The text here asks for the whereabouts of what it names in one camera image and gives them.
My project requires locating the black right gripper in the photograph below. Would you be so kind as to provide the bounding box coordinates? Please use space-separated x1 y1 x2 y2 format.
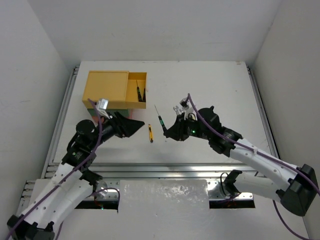
164 112 211 141

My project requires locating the green black screwdriver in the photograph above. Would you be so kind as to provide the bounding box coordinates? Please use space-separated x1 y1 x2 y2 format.
136 80 143 102
154 106 167 133

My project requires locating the yellow utility knife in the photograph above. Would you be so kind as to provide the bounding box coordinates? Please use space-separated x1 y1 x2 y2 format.
148 124 154 143

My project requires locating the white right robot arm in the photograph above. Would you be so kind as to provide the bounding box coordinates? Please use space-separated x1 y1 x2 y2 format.
163 105 319 217

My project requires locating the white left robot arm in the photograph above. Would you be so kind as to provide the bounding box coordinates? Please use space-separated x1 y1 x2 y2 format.
6 112 145 240

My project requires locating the silver wrench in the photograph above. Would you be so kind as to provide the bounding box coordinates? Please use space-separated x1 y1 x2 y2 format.
173 105 180 116
179 107 186 114

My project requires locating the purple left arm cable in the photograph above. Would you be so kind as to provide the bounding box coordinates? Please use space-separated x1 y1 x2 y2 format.
4 98 122 240

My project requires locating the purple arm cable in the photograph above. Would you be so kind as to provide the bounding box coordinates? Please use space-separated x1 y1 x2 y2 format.
186 92 320 240
4 98 122 240

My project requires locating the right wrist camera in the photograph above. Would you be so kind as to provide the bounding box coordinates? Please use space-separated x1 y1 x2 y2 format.
179 97 194 114

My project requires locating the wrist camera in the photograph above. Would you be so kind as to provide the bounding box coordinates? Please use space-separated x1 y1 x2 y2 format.
95 98 110 119
179 97 194 114

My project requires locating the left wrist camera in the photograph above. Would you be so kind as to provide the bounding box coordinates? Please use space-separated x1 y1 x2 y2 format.
95 98 110 119

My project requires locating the aluminium front rail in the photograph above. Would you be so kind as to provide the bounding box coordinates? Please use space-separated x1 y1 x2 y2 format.
41 162 287 180

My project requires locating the aluminium table edge rail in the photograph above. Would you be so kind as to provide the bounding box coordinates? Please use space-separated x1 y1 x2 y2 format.
41 65 80 179

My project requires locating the right aluminium table rail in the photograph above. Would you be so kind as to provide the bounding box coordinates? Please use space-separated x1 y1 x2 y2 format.
246 65 281 159

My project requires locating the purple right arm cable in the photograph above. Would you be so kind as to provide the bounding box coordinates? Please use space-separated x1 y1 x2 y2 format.
186 92 320 240

